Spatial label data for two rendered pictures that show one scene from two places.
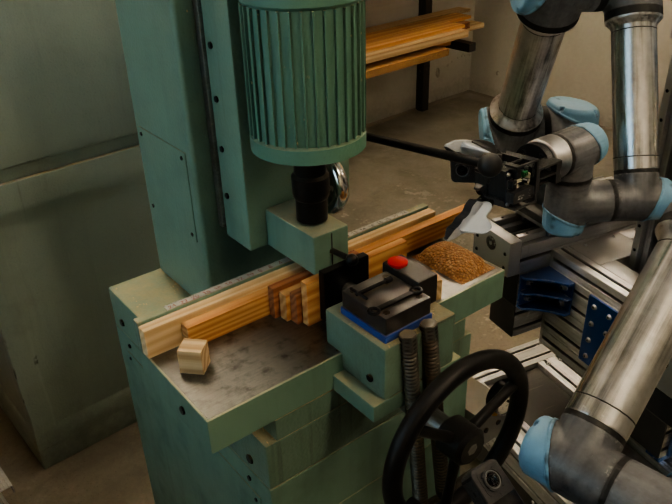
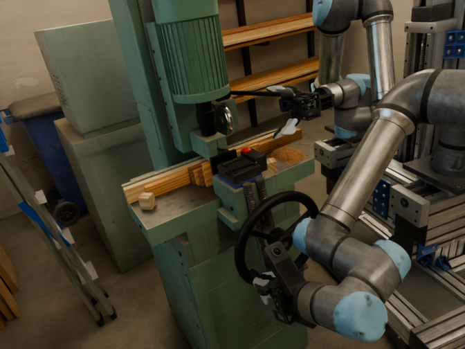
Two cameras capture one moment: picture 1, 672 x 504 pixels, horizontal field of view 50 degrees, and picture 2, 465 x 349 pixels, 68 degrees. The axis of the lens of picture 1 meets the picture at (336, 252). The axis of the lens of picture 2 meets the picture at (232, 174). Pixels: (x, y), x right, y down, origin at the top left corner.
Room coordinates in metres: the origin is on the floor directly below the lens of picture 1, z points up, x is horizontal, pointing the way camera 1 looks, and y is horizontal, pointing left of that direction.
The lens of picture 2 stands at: (0.01, -0.21, 1.41)
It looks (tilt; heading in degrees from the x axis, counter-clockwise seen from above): 27 degrees down; 10
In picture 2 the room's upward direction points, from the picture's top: 9 degrees counter-clockwise
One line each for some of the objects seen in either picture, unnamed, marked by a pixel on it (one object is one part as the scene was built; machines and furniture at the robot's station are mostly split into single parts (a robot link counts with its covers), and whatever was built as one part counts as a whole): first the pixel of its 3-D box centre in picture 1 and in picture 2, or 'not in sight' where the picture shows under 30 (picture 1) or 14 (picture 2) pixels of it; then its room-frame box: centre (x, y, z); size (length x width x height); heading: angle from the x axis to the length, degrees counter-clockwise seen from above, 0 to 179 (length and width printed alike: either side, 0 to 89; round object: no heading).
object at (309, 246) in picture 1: (307, 238); (209, 145); (1.05, 0.05, 0.99); 0.14 x 0.07 x 0.09; 37
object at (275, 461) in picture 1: (280, 327); (207, 194); (1.13, 0.11, 0.76); 0.57 x 0.45 x 0.09; 37
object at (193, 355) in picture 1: (193, 356); (147, 201); (0.84, 0.21, 0.92); 0.04 x 0.03 x 0.04; 80
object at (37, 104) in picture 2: not in sight; (68, 154); (2.37, 1.53, 0.48); 0.64 x 0.54 x 0.97; 133
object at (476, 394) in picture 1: (470, 408); not in sight; (1.08, -0.26, 0.58); 0.12 x 0.08 x 0.08; 37
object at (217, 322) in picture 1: (345, 267); (231, 160); (1.07, -0.02, 0.92); 0.62 x 0.02 x 0.04; 127
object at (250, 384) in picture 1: (354, 334); (232, 190); (0.95, -0.03, 0.87); 0.61 x 0.30 x 0.06; 127
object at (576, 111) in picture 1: (567, 129); (358, 90); (1.54, -0.53, 0.98); 0.13 x 0.12 x 0.14; 90
